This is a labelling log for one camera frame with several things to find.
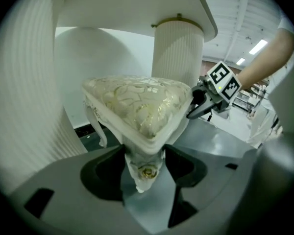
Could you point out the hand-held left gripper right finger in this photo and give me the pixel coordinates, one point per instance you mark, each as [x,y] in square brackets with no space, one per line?
[223,180]

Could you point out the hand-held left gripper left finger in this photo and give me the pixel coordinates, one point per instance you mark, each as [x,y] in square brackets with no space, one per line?
[71,204]

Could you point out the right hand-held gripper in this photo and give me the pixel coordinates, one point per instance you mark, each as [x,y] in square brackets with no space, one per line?
[220,82]

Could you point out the white curved desk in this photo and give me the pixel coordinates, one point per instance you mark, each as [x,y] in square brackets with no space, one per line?
[176,53]

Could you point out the cream upholstered stool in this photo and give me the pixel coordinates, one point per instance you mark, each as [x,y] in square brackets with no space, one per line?
[137,104]

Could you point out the person's right forearm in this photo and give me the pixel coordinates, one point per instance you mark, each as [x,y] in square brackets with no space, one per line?
[264,62]

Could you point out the rectangular ceiling light panel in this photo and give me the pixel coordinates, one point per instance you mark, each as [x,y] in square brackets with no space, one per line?
[258,46]
[240,61]

